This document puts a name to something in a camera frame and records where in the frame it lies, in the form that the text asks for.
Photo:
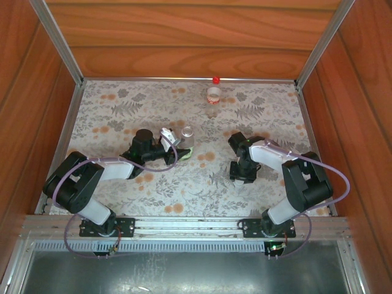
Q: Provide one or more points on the clear bottle green label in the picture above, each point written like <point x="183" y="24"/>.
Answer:
<point x="187" y="137"/>

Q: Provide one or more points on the floral tablecloth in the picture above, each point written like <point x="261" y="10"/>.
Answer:
<point x="196" y="190"/>

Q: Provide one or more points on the red bottle cap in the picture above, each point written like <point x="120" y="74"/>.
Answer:
<point x="216" y="79"/>

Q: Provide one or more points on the aluminium side rail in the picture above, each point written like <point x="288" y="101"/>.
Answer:
<point x="303" y="122"/>
<point x="71" y="122"/>

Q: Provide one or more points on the aluminium frame post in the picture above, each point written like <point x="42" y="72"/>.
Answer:
<point x="58" y="39"/>
<point x="324" y="39"/>

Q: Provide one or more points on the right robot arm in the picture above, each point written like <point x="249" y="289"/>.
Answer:
<point x="306" y="186"/>

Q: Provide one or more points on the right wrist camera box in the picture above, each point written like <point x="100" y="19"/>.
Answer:
<point x="238" y="160"/>

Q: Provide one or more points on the grey metal sheet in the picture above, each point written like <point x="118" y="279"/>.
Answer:
<point x="183" y="272"/>

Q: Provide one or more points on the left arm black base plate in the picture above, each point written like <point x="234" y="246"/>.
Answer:
<point x="127" y="226"/>

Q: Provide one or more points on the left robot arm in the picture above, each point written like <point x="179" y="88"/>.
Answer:
<point x="76" y="183"/>

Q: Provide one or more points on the aluminium cross rail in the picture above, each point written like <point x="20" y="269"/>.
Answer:
<point x="153" y="78"/>

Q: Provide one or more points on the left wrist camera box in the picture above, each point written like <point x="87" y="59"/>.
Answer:
<point x="168" y="136"/>

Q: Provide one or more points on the small connector board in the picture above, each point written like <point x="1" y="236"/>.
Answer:
<point x="275" y="247"/>
<point x="113" y="250"/>

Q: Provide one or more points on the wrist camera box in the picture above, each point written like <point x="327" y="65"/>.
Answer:
<point x="238" y="160"/>
<point x="168" y="136"/>

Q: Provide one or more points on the aluminium mounting rail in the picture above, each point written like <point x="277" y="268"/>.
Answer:
<point x="183" y="225"/>

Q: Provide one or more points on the clear bottle red label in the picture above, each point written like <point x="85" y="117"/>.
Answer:
<point x="213" y="99"/>

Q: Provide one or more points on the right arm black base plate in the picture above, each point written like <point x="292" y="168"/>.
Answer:
<point x="249" y="228"/>

